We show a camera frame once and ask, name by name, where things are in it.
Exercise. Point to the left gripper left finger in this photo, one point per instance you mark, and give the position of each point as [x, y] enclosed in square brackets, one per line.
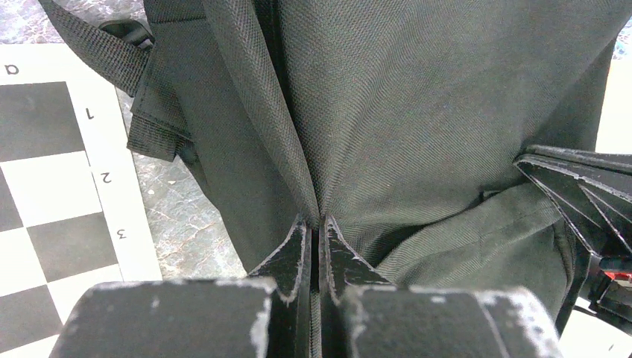
[290, 266]

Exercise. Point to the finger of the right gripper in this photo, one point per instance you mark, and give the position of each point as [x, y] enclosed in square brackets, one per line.
[591, 190]

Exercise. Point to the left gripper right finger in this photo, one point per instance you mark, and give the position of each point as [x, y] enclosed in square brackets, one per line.
[340, 267]

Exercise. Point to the black student backpack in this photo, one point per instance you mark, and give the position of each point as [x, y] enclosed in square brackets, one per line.
[401, 119]

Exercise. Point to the black white chessboard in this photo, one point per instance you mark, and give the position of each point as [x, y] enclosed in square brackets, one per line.
[72, 214]

